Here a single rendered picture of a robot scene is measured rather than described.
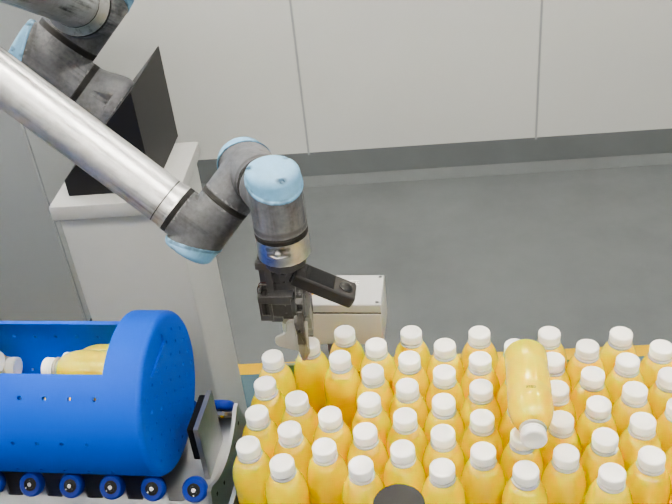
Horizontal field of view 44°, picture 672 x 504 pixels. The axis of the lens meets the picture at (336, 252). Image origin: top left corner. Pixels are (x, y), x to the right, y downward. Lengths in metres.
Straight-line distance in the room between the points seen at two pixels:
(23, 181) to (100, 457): 1.87
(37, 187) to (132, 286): 1.02
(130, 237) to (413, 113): 2.33
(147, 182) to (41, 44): 0.73
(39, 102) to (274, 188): 0.43
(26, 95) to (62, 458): 0.60
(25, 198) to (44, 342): 1.56
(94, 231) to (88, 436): 0.86
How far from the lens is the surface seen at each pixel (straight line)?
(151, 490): 1.53
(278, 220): 1.34
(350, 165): 4.33
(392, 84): 4.16
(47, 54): 2.10
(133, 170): 1.46
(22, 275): 3.43
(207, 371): 2.39
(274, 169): 1.34
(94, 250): 2.21
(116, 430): 1.40
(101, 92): 2.09
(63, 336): 1.69
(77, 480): 1.58
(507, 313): 3.37
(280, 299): 1.44
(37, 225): 3.27
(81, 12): 1.95
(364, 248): 3.77
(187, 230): 1.45
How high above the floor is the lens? 2.07
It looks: 33 degrees down
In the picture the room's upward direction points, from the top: 6 degrees counter-clockwise
